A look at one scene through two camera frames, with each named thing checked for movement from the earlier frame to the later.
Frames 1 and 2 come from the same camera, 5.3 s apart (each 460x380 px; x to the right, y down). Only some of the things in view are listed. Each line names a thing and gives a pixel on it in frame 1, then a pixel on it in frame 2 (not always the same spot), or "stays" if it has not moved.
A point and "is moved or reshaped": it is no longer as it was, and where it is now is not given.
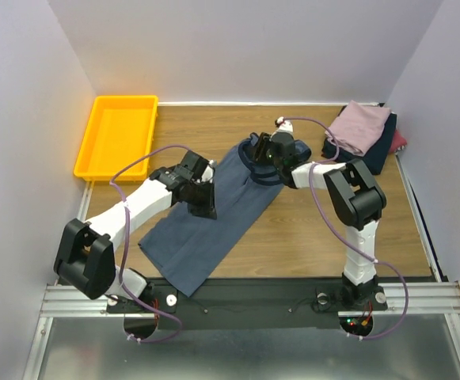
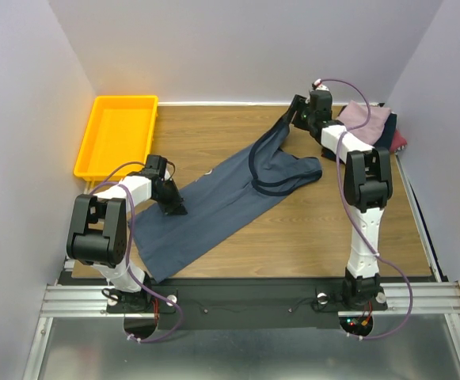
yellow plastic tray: x=121 y=131 stays
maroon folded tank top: x=397 y=142 stays
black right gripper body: x=261 y=146 → x=296 y=109
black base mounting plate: x=249 y=302 stays
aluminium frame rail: x=71 y=301 stays
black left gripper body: x=200 y=202 → x=169 y=199
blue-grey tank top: x=191 y=248 is moved or reshaped
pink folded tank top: x=359 y=127 stays
